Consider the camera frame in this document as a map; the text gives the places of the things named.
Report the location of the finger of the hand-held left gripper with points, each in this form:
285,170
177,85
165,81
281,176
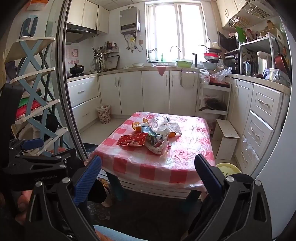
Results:
23,165
32,143

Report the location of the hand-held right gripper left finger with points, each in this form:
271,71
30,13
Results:
87,178

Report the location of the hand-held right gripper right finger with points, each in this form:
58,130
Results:
208,173

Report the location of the yellow trash bin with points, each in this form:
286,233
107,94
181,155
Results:
227,168

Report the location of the white wrapper with red print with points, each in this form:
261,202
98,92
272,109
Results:
159,149

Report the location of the white tissue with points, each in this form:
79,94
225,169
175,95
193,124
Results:
172,127

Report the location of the orange peel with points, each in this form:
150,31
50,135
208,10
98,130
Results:
174,134
145,120
135,126

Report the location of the person's left hand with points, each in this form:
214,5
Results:
20,201

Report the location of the person's foot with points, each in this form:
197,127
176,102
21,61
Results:
101,192

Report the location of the black shoe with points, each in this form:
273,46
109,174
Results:
49,122

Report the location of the red checkered plastic tablecloth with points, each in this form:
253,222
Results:
185,148

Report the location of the red and green cloth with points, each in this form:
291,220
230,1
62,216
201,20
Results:
27,107

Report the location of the white wooden stool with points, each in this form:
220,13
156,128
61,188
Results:
227,139

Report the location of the clear plastic bag on drawer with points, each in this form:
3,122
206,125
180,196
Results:
249,147

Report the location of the red snack packet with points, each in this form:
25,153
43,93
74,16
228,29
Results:
131,140

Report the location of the light blue cloth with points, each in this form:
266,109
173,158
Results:
111,234

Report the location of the white trolley shelf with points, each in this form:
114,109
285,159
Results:
215,113

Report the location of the small drink carton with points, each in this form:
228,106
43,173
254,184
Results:
154,139

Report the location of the floral wastebasket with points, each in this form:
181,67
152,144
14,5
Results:
103,114

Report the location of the dark wok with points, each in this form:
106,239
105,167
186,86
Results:
216,104

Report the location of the clear plastic bottle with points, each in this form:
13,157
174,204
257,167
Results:
158,122

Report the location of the light blue packet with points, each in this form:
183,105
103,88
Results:
145,129

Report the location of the white drawer cabinet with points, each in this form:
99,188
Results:
263,115

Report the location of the gas stove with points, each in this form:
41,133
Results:
79,74

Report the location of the black cooking pot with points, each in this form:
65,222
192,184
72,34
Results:
76,68

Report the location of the white bag on cabinet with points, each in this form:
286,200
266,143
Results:
187,79

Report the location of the red and white plastic bag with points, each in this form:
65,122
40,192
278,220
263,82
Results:
204,76

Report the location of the white lower kitchen cabinets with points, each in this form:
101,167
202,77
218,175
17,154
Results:
150,92

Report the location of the green basin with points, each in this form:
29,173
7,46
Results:
184,64

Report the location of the pink cloth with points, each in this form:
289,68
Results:
161,70

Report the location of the black tap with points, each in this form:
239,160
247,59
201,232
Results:
194,59

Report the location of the stack of bowls and pans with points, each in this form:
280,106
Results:
211,58

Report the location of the blue slippers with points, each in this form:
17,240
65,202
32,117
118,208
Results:
29,26

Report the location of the range hood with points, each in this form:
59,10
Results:
79,32

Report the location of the white bowl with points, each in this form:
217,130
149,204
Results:
137,65

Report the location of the white electric kettle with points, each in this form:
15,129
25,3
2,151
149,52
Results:
264,62

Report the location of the chrome faucet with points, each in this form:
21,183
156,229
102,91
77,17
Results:
175,49

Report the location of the red pan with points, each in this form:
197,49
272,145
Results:
282,63

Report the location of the black microwave oven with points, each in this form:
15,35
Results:
227,41

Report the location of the white counter rack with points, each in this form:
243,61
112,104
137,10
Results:
254,42

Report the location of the white upper cabinets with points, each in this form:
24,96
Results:
90,16

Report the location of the green cutting board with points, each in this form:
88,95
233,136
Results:
241,34

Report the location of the window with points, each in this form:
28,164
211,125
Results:
175,32

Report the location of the grey water heater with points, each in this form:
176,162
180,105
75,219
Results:
129,20

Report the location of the white upper corner cabinet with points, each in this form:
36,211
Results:
231,11

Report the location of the metal door frame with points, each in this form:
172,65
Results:
67,92

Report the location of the shoe rack with blue frame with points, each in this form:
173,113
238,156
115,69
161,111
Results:
30,76

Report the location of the pink wall sticker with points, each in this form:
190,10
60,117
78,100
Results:
72,55

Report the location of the wall utensil rack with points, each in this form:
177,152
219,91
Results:
104,58

